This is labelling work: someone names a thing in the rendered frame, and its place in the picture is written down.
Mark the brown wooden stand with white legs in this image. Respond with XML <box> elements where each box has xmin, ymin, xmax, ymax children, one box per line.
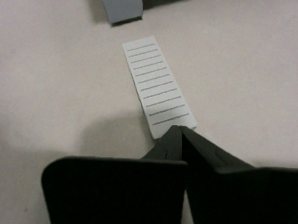
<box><xmin>102</xmin><ymin>0</ymin><xmax>143</xmax><ymax>24</ymax></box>

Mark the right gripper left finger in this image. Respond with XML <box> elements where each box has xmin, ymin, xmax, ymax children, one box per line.
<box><xmin>41</xmin><ymin>125</ymin><xmax>188</xmax><ymax>224</ymax></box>

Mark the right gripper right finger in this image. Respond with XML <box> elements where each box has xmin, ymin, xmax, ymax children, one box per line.
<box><xmin>179</xmin><ymin>125</ymin><xmax>298</xmax><ymax>224</ymax></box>

